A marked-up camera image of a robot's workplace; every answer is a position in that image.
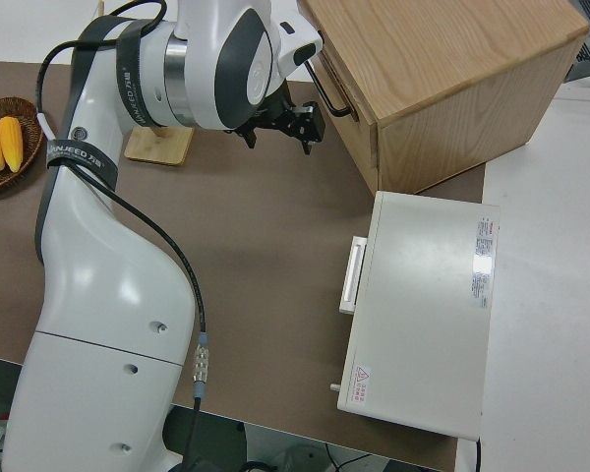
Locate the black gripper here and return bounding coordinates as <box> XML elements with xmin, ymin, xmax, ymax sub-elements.
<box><xmin>235</xmin><ymin>95</ymin><xmax>325</xmax><ymax>156</ymax></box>

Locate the black metal drawer handle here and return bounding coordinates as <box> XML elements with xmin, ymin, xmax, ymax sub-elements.
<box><xmin>306</xmin><ymin>58</ymin><xmax>351</xmax><ymax>120</ymax></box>

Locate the light wooden drawer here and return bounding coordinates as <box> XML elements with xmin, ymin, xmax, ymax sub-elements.
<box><xmin>313</xmin><ymin>41</ymin><xmax>382</xmax><ymax>197</ymax></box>

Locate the brown table mat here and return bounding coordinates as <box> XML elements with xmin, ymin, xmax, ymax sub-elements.
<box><xmin>0</xmin><ymin>59</ymin><xmax>489</xmax><ymax>472</ymax></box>

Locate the wooden mug tree stand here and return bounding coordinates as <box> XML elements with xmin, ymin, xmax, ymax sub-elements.
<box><xmin>96</xmin><ymin>0</ymin><xmax>195</xmax><ymax>168</ymax></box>

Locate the wooden cabinet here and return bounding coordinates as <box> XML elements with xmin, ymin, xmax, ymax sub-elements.
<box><xmin>296</xmin><ymin>0</ymin><xmax>590</xmax><ymax>197</ymax></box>

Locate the white toaster oven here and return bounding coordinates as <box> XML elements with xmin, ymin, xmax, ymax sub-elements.
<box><xmin>335</xmin><ymin>190</ymin><xmax>502</xmax><ymax>443</ymax></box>

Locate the round wicker basket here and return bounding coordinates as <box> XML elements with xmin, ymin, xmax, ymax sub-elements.
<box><xmin>0</xmin><ymin>96</ymin><xmax>45</xmax><ymax>194</ymax></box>

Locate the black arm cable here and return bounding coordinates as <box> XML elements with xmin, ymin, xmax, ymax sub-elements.
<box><xmin>34</xmin><ymin>0</ymin><xmax>213</xmax><ymax>437</ymax></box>

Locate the white oven door handle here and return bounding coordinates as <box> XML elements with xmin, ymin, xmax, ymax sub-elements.
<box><xmin>337</xmin><ymin>235</ymin><xmax>371</xmax><ymax>317</ymax></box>

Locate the black velcro cable strap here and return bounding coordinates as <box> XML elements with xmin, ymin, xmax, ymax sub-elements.
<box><xmin>43</xmin><ymin>139</ymin><xmax>120</xmax><ymax>193</ymax></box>
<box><xmin>114</xmin><ymin>18</ymin><xmax>151</xmax><ymax>126</ymax></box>

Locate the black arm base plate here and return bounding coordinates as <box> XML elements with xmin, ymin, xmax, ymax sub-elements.
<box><xmin>162</xmin><ymin>406</ymin><xmax>248</xmax><ymax>472</ymax></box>

